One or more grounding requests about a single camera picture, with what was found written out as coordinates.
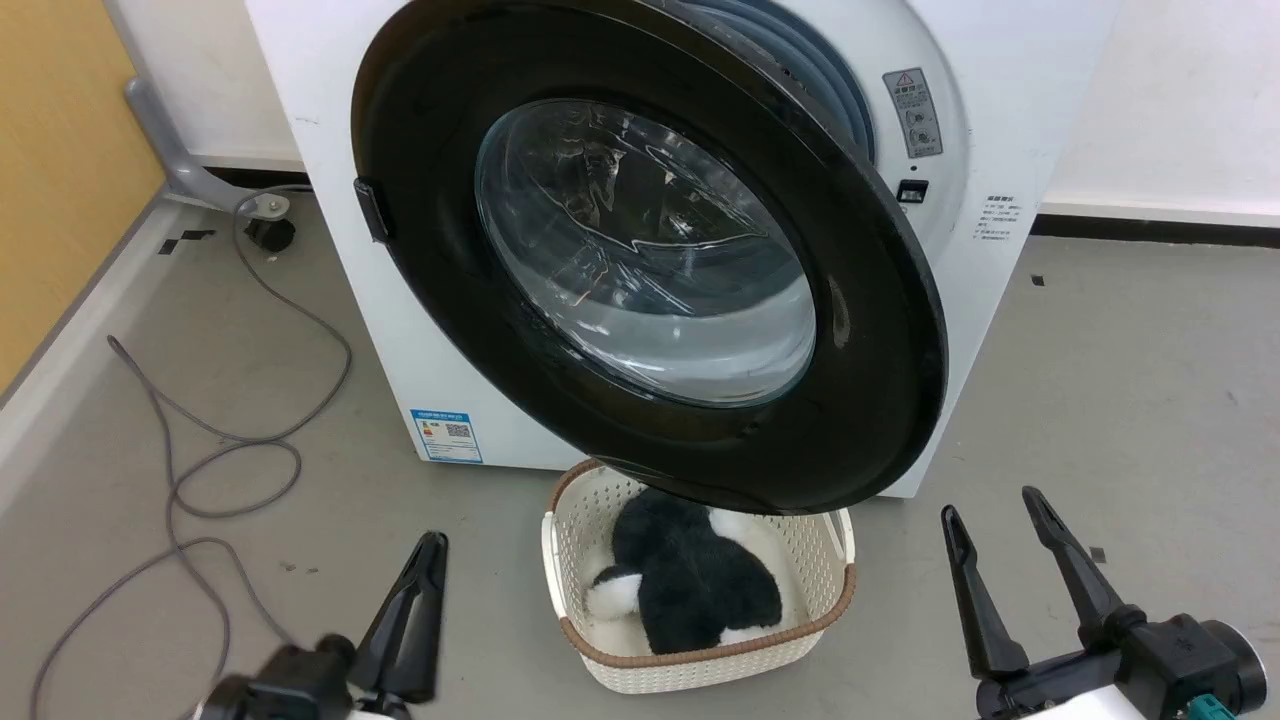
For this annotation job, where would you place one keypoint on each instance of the black round floor foot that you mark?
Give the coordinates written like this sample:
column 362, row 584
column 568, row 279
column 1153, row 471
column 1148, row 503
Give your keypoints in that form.
column 271, row 235

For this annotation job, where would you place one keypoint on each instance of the black round glass washer door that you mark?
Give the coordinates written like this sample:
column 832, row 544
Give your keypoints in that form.
column 450, row 300

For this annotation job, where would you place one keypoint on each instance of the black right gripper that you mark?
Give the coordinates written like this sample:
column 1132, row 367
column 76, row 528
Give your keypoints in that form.
column 1170, row 665

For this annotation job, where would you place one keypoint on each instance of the yellow wooden panel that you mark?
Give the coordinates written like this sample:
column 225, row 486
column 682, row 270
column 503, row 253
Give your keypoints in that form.
column 60, row 180

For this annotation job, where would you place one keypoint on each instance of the grey drain pipe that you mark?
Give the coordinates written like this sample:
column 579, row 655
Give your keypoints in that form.
column 165, row 140

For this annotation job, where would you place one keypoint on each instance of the black and white plush toy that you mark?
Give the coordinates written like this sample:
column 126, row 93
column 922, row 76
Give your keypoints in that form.
column 690, row 580

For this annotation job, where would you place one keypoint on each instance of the white round floor disc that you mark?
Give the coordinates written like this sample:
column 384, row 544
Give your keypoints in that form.
column 271, row 206

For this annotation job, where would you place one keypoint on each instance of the black door lock slot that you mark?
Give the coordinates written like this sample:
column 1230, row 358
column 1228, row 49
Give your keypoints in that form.
column 912, row 190

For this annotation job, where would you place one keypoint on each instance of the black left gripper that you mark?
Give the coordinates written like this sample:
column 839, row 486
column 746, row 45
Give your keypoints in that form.
column 290, row 682

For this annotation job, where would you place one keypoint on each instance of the grey rubber door gasket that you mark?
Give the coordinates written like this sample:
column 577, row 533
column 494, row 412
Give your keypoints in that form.
column 812, row 62

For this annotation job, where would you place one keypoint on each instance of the white plastic laundry basket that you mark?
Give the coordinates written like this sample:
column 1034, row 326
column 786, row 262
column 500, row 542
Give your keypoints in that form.
column 578, row 530

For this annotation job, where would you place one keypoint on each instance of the small printed text label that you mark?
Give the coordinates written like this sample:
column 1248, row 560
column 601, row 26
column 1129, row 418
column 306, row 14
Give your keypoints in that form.
column 997, row 218

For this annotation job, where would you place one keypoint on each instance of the blue white energy label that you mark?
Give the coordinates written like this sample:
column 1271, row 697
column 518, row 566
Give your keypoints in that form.
column 446, row 436

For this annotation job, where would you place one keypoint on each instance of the grey warning sticker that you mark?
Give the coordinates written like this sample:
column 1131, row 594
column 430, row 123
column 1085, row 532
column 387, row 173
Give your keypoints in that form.
column 913, row 112

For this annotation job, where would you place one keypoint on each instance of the white front-load washing machine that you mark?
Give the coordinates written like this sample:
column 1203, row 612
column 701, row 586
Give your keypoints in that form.
column 1000, row 120

